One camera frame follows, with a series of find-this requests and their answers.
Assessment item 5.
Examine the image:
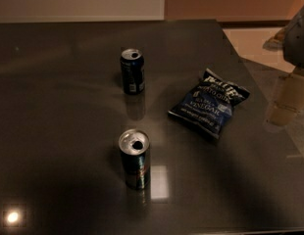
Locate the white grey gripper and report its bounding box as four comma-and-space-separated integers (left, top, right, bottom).
266, 5, 304, 126

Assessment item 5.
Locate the blue chip bag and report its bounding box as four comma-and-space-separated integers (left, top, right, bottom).
169, 69, 250, 139

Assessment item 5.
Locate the blue pepsi can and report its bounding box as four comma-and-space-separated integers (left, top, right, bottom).
120, 48, 145, 95

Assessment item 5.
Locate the dark green soda can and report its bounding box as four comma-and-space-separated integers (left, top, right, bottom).
119, 129, 150, 190

